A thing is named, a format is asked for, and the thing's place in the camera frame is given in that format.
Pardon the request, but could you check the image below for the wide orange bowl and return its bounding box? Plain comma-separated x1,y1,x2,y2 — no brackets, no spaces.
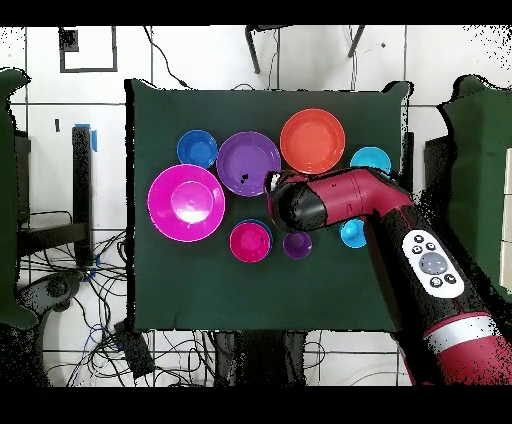
279,108,346,176

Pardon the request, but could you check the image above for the light blue plastic cup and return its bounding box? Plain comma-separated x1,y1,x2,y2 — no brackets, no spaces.
338,218,368,250

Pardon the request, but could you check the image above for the black power strip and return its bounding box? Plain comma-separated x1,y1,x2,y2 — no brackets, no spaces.
112,319,156,379

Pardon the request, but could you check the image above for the red small bowl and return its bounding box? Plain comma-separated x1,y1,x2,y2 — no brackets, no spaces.
228,220,273,264

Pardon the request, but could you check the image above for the large pink bowl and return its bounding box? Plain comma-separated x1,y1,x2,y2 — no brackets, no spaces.
146,163,227,244

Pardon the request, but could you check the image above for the dark green tablecloth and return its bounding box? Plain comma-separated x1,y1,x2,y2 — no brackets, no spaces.
125,78,412,335

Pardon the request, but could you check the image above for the black round machine base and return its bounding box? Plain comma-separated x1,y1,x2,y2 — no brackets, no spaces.
17,271,86,314

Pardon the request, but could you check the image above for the wide purple bowl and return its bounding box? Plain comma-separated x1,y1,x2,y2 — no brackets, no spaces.
216,130,283,198

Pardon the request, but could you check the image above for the dark blue small bowl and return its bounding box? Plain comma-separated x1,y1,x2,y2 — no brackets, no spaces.
176,128,220,170

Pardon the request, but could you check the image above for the blue straight-sided bowl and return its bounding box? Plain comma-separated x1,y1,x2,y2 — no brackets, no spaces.
233,218,275,254

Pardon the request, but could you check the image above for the black bench frame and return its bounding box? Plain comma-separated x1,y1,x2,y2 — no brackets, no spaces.
400,131,456,217
15,125,96,268

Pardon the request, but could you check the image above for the tangle of floor cables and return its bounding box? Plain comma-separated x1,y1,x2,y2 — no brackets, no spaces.
18,209,219,387

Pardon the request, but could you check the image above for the purple plastic cup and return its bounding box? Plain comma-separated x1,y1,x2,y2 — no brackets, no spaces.
282,230,314,260

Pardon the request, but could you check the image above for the thin black floor cable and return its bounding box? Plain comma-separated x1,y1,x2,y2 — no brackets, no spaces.
142,25,194,90

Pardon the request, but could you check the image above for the black camera stand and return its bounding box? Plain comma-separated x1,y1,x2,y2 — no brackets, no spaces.
244,24,368,76

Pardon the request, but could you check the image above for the light blue small bowl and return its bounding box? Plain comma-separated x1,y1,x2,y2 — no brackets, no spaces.
348,146,393,176

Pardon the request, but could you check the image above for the green-clothed side table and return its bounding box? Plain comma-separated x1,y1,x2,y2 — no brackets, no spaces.
0,67,39,329
434,75,512,297

